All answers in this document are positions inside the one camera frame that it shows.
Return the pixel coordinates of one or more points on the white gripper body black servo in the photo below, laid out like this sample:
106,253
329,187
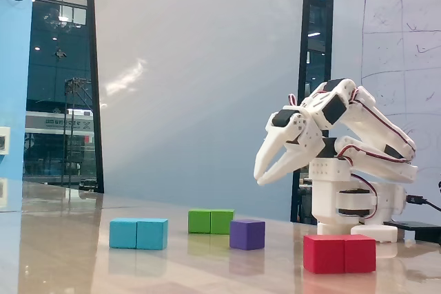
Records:
289,133

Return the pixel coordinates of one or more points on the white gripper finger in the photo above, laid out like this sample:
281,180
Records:
289,163
270,156

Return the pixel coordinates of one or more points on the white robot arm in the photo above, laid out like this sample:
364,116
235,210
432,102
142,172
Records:
375,128

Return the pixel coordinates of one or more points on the purple cube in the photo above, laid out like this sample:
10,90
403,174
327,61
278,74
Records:
247,235

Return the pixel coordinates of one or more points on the green block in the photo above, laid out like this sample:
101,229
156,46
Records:
210,221

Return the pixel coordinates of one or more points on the red block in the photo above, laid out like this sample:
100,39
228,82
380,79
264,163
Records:
339,254

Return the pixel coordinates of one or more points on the light blue block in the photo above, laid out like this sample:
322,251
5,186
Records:
138,233

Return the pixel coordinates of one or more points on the whiteboard with pen drawings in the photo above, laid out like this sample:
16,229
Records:
396,49

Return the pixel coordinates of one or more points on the flat black box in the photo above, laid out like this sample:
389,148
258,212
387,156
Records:
417,228

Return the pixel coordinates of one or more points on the black window frame post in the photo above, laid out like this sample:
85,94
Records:
310,32

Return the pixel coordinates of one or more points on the black door frame post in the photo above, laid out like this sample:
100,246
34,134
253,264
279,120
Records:
94,84

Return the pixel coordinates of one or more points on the white wall socket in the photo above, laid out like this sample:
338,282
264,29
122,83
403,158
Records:
4,140

